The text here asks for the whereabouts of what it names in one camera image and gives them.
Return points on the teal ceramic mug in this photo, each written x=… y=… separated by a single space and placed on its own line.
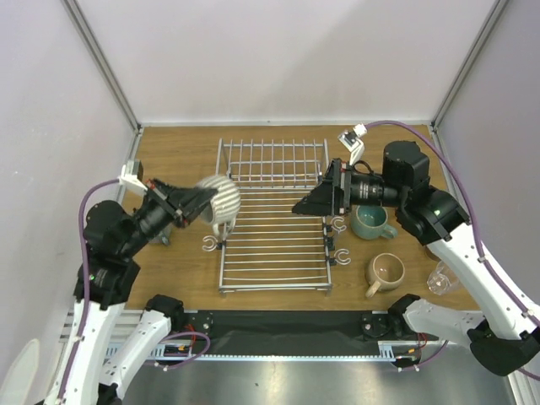
x=370 y=223

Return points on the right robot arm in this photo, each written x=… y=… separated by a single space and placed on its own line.
x=504 y=336

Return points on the white cable duct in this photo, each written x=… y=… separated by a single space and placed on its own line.
x=370 y=352

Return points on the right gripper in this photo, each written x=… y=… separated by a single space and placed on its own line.
x=337 y=191

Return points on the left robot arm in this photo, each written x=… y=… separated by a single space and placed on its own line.
x=110 y=239

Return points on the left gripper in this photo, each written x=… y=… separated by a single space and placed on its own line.
x=180 y=202

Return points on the white ribbed mug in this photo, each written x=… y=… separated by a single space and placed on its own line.
x=224 y=207

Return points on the steel tumbler cup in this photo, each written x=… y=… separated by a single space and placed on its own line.
x=431 y=255

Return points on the metal wire dish rack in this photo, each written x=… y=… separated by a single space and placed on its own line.
x=270 y=247

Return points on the black base mat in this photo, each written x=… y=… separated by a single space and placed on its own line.
x=296 y=328

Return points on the beige ceramic mug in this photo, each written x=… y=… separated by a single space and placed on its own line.
x=385 y=272

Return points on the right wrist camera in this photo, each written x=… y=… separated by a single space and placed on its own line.
x=351 y=139

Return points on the clear glass cup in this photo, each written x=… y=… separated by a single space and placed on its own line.
x=442 y=280

